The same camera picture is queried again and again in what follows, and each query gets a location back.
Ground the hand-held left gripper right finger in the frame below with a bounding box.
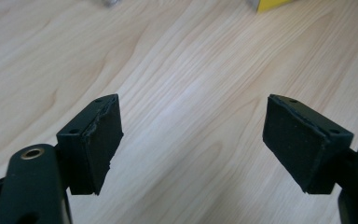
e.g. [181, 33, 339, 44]
[262, 93, 355, 195]

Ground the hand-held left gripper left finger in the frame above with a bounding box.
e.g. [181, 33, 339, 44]
[55, 93, 125, 197]

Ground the yellow book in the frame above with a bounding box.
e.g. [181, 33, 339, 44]
[249, 0, 296, 14]

